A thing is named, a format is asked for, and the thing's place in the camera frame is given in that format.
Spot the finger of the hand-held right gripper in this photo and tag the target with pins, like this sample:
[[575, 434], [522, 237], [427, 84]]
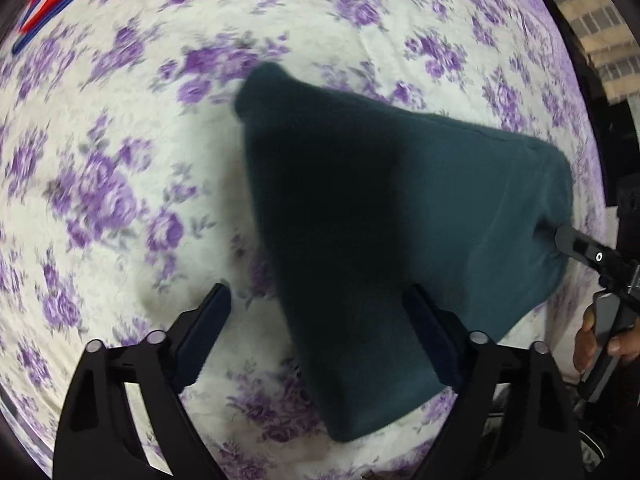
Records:
[[582, 245]]

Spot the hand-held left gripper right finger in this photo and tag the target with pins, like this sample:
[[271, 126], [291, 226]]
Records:
[[435, 335]]

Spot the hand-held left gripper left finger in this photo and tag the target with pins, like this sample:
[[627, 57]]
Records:
[[200, 340]]

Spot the teal pants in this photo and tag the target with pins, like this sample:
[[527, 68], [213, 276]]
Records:
[[400, 185]]

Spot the person's right hand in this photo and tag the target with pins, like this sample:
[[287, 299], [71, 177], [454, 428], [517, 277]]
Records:
[[584, 345]]

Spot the purple floral bed sheet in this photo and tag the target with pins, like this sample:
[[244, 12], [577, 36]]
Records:
[[125, 135]]

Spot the window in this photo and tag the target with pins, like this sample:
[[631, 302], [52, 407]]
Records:
[[600, 20]]

